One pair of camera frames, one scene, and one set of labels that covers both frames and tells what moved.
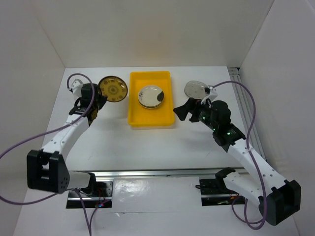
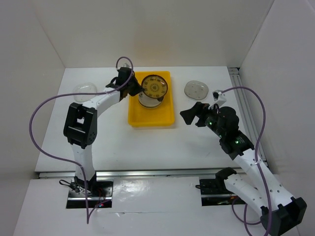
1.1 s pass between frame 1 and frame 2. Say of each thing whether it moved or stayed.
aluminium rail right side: stayed
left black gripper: moved
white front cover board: stayed
